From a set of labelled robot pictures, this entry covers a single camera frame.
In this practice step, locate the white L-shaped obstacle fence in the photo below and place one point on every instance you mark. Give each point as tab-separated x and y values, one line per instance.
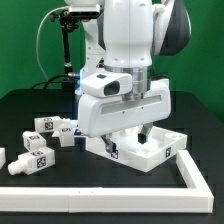
195	197

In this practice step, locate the green backdrop curtain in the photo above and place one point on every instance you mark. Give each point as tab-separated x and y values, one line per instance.
31	50

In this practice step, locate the white square tabletop part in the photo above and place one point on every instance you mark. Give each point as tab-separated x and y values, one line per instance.
161	145

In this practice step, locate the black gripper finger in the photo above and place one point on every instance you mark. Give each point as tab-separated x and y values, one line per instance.
143	134
110	146

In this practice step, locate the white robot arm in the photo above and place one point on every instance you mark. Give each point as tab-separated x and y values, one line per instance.
123	95

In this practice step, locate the white fiducial marker sheet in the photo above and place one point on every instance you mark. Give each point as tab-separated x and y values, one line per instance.
74	126

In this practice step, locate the white block at left edge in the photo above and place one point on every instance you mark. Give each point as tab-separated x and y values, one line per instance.
2	157

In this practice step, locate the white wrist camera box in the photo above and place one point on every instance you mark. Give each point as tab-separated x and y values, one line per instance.
107	84

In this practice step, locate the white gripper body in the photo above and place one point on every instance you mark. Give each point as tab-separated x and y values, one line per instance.
100	116

